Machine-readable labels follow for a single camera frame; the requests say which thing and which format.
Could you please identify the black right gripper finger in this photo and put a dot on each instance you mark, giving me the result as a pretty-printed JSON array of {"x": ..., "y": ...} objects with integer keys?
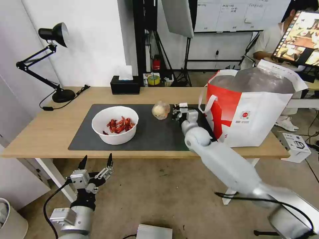
[
  {"x": 174, "y": 117},
  {"x": 175, "y": 107}
]

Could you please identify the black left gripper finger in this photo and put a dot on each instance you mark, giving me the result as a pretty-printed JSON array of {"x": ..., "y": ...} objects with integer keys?
[
  {"x": 82, "y": 164},
  {"x": 109, "y": 164}
]

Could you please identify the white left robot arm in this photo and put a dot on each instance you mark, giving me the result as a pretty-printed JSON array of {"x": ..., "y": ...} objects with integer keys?
[{"x": 74, "y": 219}]

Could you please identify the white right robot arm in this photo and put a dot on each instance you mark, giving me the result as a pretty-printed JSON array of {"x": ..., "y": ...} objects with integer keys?
[{"x": 224, "y": 161}]

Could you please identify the crumpled clear plastic trash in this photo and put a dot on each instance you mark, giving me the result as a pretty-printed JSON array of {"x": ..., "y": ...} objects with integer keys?
[{"x": 160, "y": 110}]

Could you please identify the red and white takeout bag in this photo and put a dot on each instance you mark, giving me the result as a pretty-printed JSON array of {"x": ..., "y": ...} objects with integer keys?
[{"x": 249, "y": 117}]

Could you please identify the grey trash bin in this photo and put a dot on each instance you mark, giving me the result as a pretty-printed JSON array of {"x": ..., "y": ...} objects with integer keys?
[{"x": 12, "y": 221}]

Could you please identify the white paper bowl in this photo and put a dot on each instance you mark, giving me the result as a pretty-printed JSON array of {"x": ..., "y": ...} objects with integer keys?
[{"x": 117, "y": 138}]

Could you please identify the dark grey desk mat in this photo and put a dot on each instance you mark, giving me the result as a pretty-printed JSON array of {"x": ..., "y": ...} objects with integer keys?
[{"x": 149, "y": 134}]

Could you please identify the yellow green tape roll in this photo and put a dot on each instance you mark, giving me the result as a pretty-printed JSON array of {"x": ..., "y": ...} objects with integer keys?
[{"x": 153, "y": 80}]

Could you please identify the red crayfish shells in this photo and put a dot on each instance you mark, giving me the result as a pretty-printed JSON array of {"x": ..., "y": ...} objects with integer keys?
[{"x": 119, "y": 125}]

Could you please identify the black tripod stand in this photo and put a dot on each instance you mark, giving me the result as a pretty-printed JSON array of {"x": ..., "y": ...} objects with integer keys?
[{"x": 185, "y": 64}]

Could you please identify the red canister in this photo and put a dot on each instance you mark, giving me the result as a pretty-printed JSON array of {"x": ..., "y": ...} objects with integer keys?
[{"x": 157, "y": 63}]

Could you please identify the black tissue box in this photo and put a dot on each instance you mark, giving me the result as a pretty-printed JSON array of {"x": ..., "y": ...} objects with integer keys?
[{"x": 124, "y": 87}]

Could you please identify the white tissue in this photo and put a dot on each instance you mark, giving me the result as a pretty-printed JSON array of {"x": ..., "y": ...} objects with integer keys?
[{"x": 125, "y": 72}]

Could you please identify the black desk lamp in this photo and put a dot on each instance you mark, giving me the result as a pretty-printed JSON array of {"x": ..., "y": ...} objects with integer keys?
[{"x": 59, "y": 95}]

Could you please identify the silver metal box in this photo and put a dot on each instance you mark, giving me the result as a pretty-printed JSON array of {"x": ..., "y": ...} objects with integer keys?
[{"x": 154, "y": 232}]

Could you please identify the black metal rack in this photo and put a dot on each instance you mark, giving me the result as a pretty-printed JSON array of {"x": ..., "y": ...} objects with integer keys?
[{"x": 142, "y": 37}]

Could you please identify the white softbox light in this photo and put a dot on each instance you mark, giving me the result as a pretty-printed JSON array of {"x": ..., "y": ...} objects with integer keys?
[{"x": 179, "y": 17}]

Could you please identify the white shoes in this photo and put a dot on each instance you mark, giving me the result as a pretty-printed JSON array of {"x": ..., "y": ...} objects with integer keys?
[{"x": 287, "y": 124}]

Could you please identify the whiteboard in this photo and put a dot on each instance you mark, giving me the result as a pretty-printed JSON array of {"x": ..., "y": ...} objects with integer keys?
[{"x": 236, "y": 15}]

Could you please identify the person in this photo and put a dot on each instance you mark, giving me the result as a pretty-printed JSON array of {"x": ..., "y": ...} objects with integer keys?
[{"x": 266, "y": 42}]

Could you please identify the white cardboard box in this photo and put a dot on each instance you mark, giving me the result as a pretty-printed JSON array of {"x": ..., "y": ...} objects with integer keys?
[{"x": 296, "y": 147}]

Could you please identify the computer monitor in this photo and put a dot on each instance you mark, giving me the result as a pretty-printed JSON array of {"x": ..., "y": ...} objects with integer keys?
[{"x": 299, "y": 37}]

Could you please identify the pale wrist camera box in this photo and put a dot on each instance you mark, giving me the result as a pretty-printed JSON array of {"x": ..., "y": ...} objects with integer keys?
[
  {"x": 79, "y": 179},
  {"x": 184, "y": 105}
]

